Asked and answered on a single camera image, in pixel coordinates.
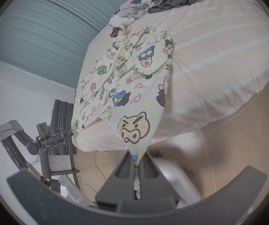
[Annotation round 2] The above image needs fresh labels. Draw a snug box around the white printed pyjama top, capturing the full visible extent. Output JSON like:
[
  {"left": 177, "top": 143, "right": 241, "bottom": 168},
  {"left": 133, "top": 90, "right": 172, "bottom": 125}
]
[{"left": 71, "top": 24, "right": 174, "bottom": 170}]

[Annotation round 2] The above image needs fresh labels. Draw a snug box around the pile of clothes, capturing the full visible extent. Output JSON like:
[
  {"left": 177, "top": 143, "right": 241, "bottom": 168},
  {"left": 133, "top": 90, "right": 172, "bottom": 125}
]
[{"left": 109, "top": 0, "right": 152, "bottom": 38}]

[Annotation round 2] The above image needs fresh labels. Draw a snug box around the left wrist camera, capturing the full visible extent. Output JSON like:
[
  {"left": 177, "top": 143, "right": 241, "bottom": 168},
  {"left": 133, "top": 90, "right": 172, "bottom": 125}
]
[{"left": 36, "top": 123, "right": 48, "bottom": 135}]

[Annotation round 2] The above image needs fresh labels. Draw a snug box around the bed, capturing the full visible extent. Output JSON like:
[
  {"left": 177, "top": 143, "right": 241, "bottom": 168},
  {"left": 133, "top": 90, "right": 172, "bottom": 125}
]
[{"left": 71, "top": 0, "right": 269, "bottom": 153}]

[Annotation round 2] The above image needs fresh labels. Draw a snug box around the black cable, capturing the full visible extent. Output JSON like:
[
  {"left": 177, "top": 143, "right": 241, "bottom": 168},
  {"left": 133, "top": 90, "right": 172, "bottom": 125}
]
[{"left": 94, "top": 150, "right": 111, "bottom": 181}]

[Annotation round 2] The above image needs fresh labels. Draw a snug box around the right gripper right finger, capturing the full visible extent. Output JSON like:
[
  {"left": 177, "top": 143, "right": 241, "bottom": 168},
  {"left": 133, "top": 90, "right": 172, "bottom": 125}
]
[{"left": 139, "top": 152, "right": 180, "bottom": 201}]

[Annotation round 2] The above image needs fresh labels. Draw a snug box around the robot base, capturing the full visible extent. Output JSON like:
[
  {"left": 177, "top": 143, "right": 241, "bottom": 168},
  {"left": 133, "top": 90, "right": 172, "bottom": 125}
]
[{"left": 25, "top": 150, "right": 203, "bottom": 209}]

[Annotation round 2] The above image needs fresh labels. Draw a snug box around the blue-green curtain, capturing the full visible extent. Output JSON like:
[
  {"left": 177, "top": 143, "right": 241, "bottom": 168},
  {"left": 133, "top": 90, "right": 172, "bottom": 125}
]
[
  {"left": 22, "top": 0, "right": 138, "bottom": 32},
  {"left": 0, "top": 0, "right": 107, "bottom": 90}
]

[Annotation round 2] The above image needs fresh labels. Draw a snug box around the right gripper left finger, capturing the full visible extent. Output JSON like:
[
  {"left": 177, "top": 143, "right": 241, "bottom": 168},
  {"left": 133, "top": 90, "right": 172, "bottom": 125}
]
[{"left": 96, "top": 149, "right": 135, "bottom": 202}]

